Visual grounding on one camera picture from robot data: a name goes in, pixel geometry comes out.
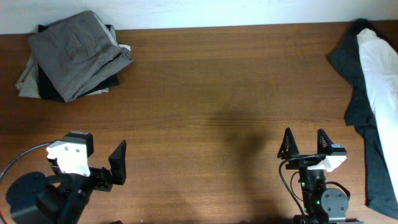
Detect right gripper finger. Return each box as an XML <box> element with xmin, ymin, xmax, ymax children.
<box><xmin>317</xmin><ymin>129</ymin><xmax>333</xmax><ymax>155</ymax></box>
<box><xmin>277</xmin><ymin>128</ymin><xmax>299</xmax><ymax>159</ymax></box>

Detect grey trousers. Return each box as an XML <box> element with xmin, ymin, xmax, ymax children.
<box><xmin>27</xmin><ymin>10</ymin><xmax>134</xmax><ymax>103</ymax></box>

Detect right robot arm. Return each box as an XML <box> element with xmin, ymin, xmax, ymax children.
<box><xmin>277</xmin><ymin>128</ymin><xmax>351</xmax><ymax>223</ymax></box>

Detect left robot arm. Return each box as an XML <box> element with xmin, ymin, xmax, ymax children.
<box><xmin>6</xmin><ymin>131</ymin><xmax>127</xmax><ymax>223</ymax></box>

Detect dark grey garment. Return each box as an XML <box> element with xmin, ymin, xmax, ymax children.
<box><xmin>327</xmin><ymin>19</ymin><xmax>397</xmax><ymax>219</ymax></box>

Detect black folded garment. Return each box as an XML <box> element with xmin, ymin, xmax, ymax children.
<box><xmin>35</xmin><ymin>24</ymin><xmax>120</xmax><ymax>103</ymax></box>

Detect white garment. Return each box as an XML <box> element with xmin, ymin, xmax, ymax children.
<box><xmin>357</xmin><ymin>29</ymin><xmax>397</xmax><ymax>197</ymax></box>

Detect beige folded garment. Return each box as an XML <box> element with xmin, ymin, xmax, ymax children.
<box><xmin>15</xmin><ymin>23</ymin><xmax>131</xmax><ymax>99</ymax></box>

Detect right black cable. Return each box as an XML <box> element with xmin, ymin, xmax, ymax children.
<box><xmin>278</xmin><ymin>154</ymin><xmax>351</xmax><ymax>218</ymax></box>

